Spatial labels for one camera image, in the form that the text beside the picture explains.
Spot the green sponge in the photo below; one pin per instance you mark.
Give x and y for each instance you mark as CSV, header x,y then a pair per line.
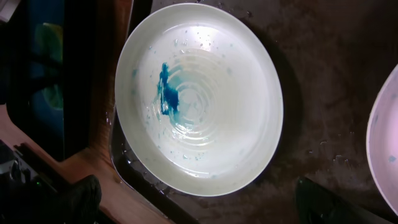
x,y
49,39

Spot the dark brown serving tray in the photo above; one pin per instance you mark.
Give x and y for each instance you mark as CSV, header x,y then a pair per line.
x,y
332,58

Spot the white plate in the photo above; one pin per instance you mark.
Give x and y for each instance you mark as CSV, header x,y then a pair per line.
x,y
199,99
381,141

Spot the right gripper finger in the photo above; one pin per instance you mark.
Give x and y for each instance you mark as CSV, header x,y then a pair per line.
x,y
316,204

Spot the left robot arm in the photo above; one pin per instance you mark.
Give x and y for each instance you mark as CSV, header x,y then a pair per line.
x,y
31,192

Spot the blue water tray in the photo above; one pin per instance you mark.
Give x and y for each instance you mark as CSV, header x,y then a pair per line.
x,y
60,133

